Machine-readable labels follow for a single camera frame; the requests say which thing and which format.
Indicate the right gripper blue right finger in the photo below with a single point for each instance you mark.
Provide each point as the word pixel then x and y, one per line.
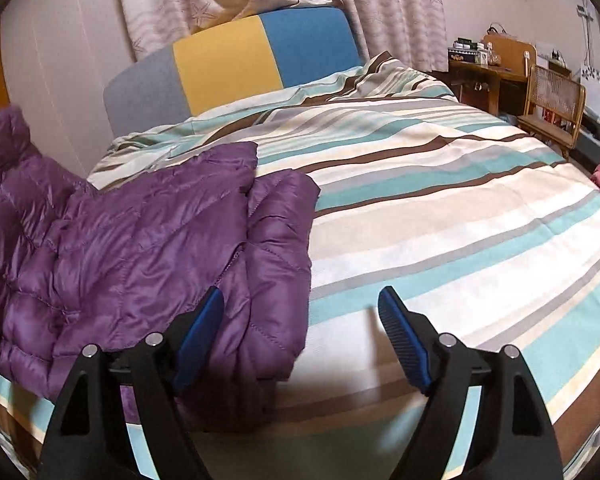
pixel 513 436

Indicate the grey yellow blue headboard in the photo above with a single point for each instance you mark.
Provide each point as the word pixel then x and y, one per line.
pixel 236 60

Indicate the wooden desk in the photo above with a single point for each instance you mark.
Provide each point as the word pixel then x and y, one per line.
pixel 498 88

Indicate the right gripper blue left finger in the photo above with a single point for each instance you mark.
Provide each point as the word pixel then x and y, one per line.
pixel 87 437

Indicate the purple quilted down jacket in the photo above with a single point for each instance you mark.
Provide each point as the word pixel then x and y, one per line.
pixel 81 266

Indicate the wooden rattan chair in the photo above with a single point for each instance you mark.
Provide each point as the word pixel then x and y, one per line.
pixel 553 109

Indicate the striped bed duvet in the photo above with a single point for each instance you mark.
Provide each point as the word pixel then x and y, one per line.
pixel 485 230

